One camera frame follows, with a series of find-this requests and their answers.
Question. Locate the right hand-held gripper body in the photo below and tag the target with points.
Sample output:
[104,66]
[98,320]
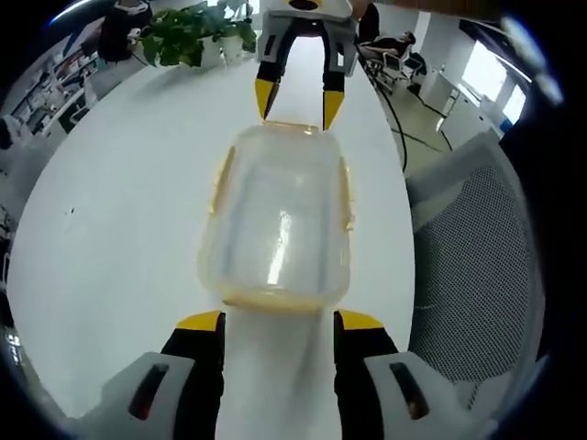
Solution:
[330,10]

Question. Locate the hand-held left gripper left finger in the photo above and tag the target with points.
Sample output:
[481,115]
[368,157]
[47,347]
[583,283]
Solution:
[202,357]

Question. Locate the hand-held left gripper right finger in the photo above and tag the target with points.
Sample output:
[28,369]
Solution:
[357,362]

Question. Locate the clear plastic buckle box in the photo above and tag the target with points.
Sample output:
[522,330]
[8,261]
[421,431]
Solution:
[275,211]

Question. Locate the black office chair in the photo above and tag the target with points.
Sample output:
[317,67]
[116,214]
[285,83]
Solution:
[369,20]

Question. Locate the white office chair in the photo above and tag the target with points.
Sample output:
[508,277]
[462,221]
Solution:
[392,66]

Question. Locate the green potted plant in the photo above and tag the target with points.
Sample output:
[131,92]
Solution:
[183,32]

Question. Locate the grey mesh office chair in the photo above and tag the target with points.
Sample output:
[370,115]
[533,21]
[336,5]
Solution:
[477,256]

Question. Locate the white storage shelf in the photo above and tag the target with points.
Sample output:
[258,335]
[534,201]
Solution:
[50,91]

